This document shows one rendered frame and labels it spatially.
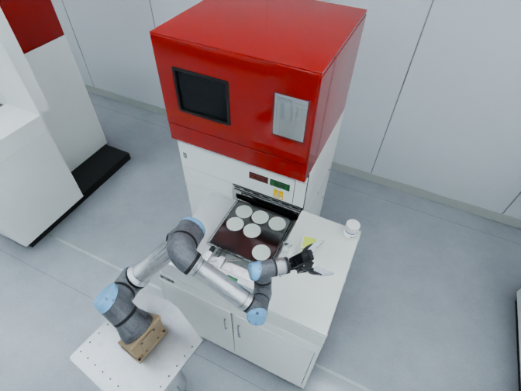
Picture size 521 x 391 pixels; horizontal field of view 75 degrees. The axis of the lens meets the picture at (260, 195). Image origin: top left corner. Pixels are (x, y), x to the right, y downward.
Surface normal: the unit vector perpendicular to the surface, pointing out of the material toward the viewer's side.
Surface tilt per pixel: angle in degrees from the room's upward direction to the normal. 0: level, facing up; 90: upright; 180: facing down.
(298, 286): 0
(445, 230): 0
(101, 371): 0
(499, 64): 90
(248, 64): 90
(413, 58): 90
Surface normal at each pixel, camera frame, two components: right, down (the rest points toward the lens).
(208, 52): -0.43, 0.66
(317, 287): 0.02, -0.67
